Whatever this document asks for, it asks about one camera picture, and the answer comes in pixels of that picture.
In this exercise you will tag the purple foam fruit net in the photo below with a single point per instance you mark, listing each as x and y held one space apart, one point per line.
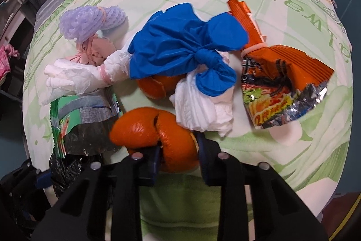
79 23

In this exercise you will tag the orange noodle packet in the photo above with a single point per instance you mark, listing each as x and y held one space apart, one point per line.
282 68

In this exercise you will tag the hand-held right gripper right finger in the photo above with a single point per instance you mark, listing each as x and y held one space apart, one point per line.
203 157

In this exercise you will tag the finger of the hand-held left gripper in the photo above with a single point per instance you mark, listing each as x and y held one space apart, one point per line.
43 180

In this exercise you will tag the white tissue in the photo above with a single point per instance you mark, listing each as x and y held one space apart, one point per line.
197 111

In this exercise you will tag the large orange peel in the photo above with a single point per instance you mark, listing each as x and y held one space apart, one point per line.
141 128

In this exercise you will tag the white cloth bundle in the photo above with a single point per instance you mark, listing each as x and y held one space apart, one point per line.
73 77

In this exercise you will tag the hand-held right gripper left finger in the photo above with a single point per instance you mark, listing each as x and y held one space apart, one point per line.
153 166

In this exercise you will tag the pink cloth bundle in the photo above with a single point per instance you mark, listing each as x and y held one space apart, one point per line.
96 51

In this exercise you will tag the green snack packet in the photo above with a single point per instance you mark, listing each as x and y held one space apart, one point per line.
70 116

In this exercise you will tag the blue cloth bundle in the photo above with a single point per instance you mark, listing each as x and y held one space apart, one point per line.
174 43

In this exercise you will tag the dark wooden shelf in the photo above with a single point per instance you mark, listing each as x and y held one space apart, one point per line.
14 20

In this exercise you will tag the black trash bag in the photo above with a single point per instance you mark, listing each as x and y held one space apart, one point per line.
65 173

